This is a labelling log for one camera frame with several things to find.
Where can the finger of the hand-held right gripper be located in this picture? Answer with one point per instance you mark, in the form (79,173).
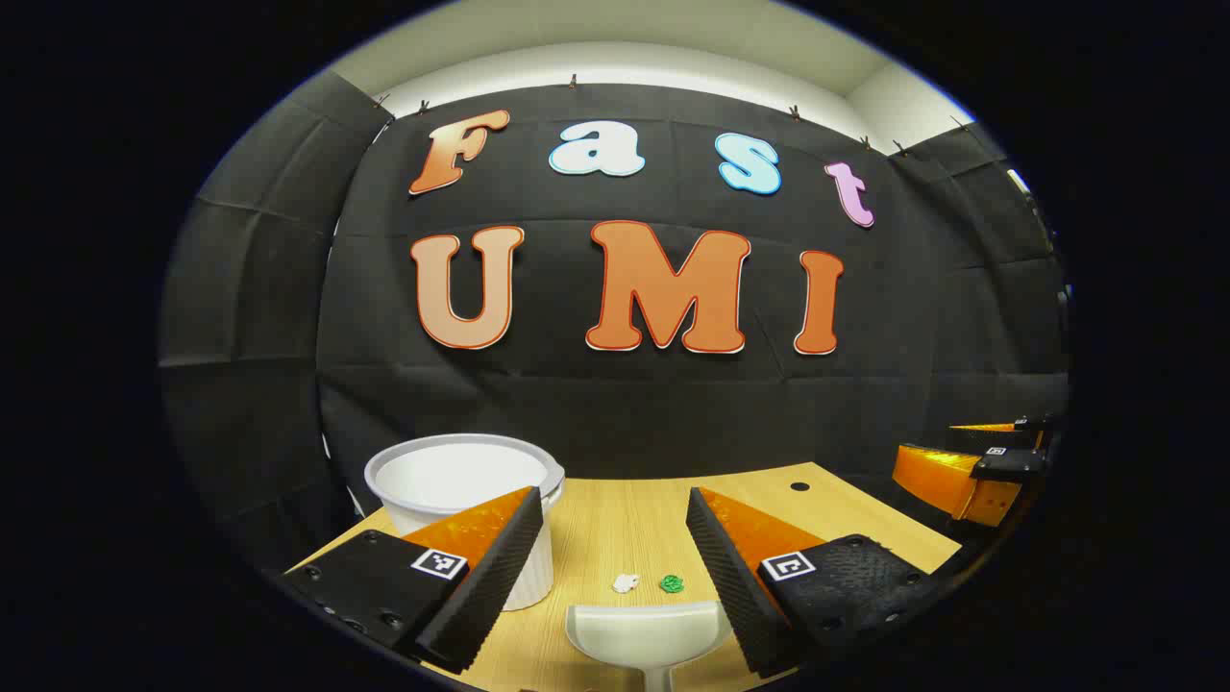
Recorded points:
(1028,427)
(942,476)

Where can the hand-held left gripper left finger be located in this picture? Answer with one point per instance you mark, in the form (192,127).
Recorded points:
(500,567)

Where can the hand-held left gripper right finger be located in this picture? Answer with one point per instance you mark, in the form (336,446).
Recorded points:
(725,577)

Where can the green paper trash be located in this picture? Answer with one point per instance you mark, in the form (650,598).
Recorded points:
(673,583)

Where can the white paper trash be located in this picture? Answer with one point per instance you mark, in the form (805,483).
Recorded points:
(627,582)

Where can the white plastic dustpan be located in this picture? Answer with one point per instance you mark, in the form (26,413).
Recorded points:
(644,634)

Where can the white ribbed garbage bin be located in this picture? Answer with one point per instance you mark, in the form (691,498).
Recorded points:
(452,471)

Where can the wooden desktop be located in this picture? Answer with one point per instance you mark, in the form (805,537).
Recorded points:
(625,519)

